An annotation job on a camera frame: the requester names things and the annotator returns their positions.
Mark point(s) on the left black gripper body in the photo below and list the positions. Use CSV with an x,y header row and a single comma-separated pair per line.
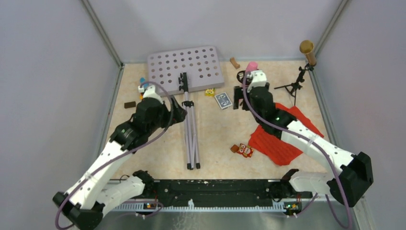
x,y
163,120

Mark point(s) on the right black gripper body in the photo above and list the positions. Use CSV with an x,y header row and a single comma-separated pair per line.
x,y
239,95

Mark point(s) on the lilac music stand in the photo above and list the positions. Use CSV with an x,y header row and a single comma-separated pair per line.
x,y
185,71

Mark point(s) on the red sheet music page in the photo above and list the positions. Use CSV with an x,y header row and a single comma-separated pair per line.
x,y
304,120
278,151

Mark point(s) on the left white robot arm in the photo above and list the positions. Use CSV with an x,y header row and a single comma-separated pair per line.
x,y
87,202

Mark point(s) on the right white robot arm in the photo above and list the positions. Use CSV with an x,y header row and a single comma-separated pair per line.
x,y
348,175

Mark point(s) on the dark brown wooden block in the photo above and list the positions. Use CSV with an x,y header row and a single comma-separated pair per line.
x,y
128,105

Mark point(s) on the black tall microphone tripod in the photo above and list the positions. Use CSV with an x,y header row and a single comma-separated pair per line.
x,y
292,88

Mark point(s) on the blue yellow toy vehicle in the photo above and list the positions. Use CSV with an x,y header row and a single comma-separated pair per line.
x,y
142,85

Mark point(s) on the pink microphone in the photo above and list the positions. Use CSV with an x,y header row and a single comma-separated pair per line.
x,y
250,67

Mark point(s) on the blue playing card box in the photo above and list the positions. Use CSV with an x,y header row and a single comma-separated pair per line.
x,y
223,100

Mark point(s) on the tan wooden block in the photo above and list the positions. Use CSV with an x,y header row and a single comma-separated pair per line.
x,y
235,64

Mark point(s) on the yellow owl toy block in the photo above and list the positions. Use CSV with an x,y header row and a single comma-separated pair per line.
x,y
210,92

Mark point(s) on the red owl toy block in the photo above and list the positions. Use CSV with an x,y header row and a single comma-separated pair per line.
x,y
245,150

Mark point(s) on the brown wooden cylinder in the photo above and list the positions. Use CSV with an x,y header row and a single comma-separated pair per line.
x,y
234,148

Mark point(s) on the gold microphone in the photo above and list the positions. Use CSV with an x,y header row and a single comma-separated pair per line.
x,y
306,47

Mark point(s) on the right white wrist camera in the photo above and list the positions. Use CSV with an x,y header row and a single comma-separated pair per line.
x,y
257,79

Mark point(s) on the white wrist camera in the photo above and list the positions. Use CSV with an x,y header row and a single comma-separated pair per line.
x,y
150,92
257,79

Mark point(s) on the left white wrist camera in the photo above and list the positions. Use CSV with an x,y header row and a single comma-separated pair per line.
x,y
150,92

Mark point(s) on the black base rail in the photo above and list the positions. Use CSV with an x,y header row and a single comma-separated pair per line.
x,y
233,193

